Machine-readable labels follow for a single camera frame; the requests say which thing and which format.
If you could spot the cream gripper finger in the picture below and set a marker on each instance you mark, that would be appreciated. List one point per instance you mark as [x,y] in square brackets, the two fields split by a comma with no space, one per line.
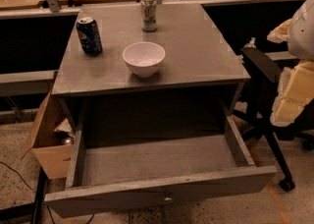
[280,33]
[295,91]

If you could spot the green 7up soda can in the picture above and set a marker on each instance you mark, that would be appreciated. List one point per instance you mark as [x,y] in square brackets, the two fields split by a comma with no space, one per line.
[148,13]

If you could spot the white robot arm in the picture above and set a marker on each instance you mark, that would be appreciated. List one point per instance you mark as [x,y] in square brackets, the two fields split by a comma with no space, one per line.
[301,33]

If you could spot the metal drawer knob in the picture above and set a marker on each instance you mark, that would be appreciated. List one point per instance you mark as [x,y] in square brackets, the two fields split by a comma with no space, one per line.
[168,199]

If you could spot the blue Pepsi can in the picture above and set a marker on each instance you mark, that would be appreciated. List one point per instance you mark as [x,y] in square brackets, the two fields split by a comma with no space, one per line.
[89,36]

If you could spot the open grey top drawer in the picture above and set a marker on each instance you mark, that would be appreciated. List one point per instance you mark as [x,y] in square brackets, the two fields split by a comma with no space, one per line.
[117,165]

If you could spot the can inside cardboard box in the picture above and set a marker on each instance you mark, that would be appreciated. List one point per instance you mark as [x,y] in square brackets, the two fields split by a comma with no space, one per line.
[67,141]

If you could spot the black office chair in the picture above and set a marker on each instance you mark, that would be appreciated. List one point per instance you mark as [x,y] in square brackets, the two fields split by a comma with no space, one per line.
[259,94]

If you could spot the white ceramic bowl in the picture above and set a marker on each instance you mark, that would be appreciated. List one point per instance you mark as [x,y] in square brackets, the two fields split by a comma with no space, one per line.
[144,59]

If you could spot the cardboard box on floor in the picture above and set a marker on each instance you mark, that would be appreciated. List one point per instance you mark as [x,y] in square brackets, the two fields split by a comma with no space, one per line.
[44,142]

